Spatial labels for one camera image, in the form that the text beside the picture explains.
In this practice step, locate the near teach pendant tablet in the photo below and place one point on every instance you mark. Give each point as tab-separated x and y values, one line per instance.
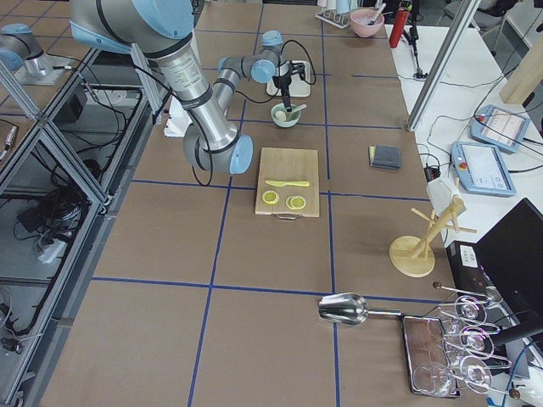
481	169

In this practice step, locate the grey folded cloth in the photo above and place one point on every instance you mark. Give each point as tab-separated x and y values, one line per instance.
385	157

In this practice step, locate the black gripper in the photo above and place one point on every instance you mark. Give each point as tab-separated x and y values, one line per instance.
283	80

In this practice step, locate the white bear tray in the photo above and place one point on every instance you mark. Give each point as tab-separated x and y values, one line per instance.
298	88

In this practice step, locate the lemon slice far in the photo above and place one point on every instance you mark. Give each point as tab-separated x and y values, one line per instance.
270	197

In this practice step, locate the wooden mug tree stand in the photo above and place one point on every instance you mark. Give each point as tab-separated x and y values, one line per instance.
412	256

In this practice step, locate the yellow plastic knife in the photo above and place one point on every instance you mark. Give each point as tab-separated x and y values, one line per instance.
287	183

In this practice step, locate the teach pendant tablet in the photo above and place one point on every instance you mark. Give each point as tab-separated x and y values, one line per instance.
481	169
499	127

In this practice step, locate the white wire cup rack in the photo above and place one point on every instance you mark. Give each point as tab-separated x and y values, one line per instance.
331	17

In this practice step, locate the lemon slice top pair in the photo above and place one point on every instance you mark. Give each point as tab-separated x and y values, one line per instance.
295	202

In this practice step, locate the pink bowl with ice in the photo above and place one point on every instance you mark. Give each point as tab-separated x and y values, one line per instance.
364	24

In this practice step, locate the black computer monitor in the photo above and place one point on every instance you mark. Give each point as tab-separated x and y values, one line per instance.
511	256

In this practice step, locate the steel scoop in ice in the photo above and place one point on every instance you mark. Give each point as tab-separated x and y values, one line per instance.
376	14

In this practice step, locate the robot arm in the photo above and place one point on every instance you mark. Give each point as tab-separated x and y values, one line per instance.
20	48
163	32

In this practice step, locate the black tripod stick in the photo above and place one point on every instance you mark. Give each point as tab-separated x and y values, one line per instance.
411	37

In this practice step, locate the white ceramic spoon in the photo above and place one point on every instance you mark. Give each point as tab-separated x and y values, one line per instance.
297	109

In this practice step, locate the aluminium frame post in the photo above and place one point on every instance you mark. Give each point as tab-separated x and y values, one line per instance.
460	23

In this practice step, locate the light green bowl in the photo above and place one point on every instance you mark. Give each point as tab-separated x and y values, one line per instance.
292	119

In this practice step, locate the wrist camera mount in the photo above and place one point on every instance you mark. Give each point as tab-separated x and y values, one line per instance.
297	69

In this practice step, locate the bamboo cutting board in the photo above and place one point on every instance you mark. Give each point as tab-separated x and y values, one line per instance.
289	164

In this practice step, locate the black framed tray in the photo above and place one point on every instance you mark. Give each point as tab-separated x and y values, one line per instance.
424	345

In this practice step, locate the wine glass rack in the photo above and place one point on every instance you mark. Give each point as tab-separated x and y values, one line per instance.
469	346

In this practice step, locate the far teach pendant tablet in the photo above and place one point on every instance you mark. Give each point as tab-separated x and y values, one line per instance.
499	127

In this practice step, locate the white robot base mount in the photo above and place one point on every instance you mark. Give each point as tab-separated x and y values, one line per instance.
178	120

